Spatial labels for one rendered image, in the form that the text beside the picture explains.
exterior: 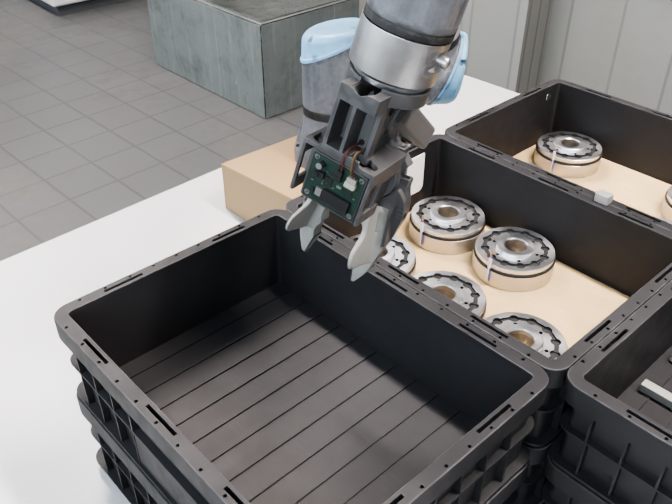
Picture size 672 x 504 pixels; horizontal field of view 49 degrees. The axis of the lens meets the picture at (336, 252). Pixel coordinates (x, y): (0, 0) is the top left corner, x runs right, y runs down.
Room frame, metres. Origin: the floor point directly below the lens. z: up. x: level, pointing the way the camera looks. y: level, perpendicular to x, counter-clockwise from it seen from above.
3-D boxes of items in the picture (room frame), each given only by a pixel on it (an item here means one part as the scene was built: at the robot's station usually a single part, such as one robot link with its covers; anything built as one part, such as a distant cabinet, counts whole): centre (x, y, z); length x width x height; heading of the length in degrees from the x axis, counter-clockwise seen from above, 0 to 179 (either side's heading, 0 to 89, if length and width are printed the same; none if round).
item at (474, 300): (0.68, -0.13, 0.86); 0.10 x 0.10 x 0.01
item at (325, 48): (1.17, -0.01, 0.96); 0.13 x 0.12 x 0.14; 84
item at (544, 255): (0.77, -0.23, 0.86); 0.10 x 0.10 x 0.01
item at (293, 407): (0.52, 0.04, 0.87); 0.40 x 0.30 x 0.11; 43
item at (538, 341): (0.60, -0.20, 0.86); 0.05 x 0.05 x 0.01
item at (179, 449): (0.52, 0.04, 0.92); 0.40 x 0.30 x 0.02; 43
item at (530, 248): (0.77, -0.23, 0.86); 0.05 x 0.05 x 0.01
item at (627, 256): (0.72, -0.18, 0.87); 0.40 x 0.30 x 0.11; 43
